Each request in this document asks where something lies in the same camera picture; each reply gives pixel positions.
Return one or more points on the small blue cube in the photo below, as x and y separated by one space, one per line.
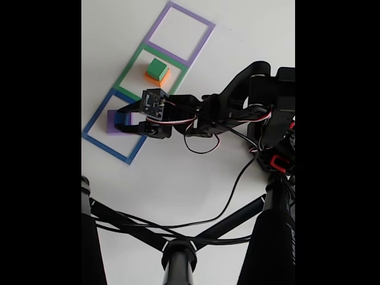
121 118

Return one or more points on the purple block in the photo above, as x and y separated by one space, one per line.
110 127

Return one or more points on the orange block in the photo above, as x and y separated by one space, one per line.
164 80

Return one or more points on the green block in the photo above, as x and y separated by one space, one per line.
157 68

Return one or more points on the red clamp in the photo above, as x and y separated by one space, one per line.
279 163

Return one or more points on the black tripod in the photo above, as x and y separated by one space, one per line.
178 261

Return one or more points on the dark gripper camera box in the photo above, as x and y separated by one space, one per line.
154 102

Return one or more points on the blue square frame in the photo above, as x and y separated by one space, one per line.
107 149

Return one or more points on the green square frame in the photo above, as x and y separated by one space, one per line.
129 66

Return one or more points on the purple square frame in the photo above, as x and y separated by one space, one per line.
166 53

